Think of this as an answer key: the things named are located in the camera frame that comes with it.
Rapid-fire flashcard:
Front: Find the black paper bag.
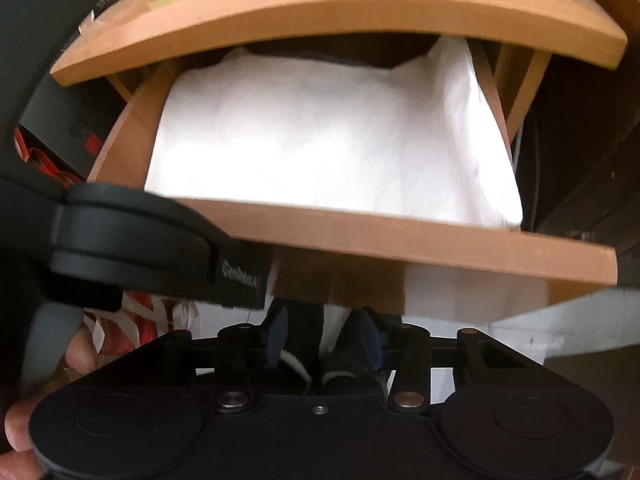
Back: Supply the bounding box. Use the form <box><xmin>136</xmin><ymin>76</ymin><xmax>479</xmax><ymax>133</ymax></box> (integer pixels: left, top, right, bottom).
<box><xmin>20</xmin><ymin>75</ymin><xmax>125</xmax><ymax>179</ymax></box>

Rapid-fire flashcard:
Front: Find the wooden drawer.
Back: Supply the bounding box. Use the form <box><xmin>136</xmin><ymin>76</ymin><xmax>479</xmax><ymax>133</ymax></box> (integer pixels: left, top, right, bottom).
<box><xmin>92</xmin><ymin>38</ymin><xmax>618</xmax><ymax>318</ymax></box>

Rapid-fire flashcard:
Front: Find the white cloth drawer liner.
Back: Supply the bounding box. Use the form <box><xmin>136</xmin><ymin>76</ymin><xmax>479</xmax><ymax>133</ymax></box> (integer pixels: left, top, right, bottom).
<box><xmin>144</xmin><ymin>36</ymin><xmax>523</xmax><ymax>230</ymax></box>

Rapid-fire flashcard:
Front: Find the black shoe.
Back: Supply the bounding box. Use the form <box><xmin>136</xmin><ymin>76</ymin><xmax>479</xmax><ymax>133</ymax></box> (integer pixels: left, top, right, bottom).
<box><xmin>318</xmin><ymin>308</ymin><xmax>390</xmax><ymax>401</ymax></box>
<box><xmin>260</xmin><ymin>298</ymin><xmax>324</xmax><ymax>396</ymax></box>

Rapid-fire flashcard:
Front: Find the red gift bag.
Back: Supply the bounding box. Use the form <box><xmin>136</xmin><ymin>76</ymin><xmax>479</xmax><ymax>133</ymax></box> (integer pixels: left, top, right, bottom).
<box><xmin>13</xmin><ymin>128</ymin><xmax>172</xmax><ymax>359</ymax></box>

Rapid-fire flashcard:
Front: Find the wooden side table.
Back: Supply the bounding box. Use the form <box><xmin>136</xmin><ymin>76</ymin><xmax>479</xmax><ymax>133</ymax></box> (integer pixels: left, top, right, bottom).
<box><xmin>51</xmin><ymin>0</ymin><xmax>627</xmax><ymax>86</ymax></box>

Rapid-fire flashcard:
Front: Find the left black shoe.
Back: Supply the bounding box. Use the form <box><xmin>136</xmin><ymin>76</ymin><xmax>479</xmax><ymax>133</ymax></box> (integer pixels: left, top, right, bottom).
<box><xmin>260</xmin><ymin>298</ymin><xmax>324</xmax><ymax>396</ymax></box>

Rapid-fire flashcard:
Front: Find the right black shoe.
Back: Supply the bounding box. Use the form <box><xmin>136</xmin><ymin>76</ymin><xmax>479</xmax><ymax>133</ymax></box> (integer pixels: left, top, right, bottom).
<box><xmin>318</xmin><ymin>308</ymin><xmax>390</xmax><ymax>401</ymax></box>

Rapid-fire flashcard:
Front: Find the person's left hand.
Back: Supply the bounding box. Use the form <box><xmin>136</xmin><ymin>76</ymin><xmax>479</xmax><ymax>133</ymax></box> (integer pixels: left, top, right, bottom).
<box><xmin>0</xmin><ymin>325</ymin><xmax>98</xmax><ymax>480</ymax></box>

